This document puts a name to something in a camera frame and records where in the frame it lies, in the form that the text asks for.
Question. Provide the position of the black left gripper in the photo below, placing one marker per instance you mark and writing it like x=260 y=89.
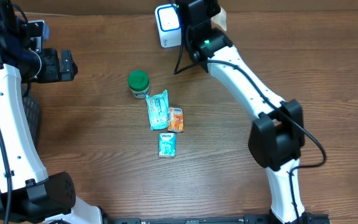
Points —
x=56 y=73

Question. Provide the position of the green lid jar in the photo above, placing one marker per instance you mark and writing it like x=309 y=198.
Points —
x=139 y=84

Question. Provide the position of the teal wet wipes pack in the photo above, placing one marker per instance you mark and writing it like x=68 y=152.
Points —
x=157 y=108

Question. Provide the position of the orange Kleenex tissue pack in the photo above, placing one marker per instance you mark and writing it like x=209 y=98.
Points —
x=176 y=120

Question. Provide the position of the teal Kleenex tissue pack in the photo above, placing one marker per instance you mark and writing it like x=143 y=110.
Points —
x=167 y=145

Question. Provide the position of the brown snack pouch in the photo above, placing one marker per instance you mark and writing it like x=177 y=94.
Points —
x=220 y=19

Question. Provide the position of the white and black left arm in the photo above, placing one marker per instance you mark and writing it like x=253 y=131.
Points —
x=27 y=192

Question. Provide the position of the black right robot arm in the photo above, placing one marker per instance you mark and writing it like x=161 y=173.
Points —
x=277 y=133

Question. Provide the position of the white barcode scanner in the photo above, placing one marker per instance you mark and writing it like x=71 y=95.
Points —
x=168 y=25

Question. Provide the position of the grey plastic mesh basket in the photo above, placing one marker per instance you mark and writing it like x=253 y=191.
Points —
x=30 y=115

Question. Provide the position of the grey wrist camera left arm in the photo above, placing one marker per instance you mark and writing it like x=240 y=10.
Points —
x=38 y=32

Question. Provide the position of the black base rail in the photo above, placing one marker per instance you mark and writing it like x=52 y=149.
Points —
x=307 y=218

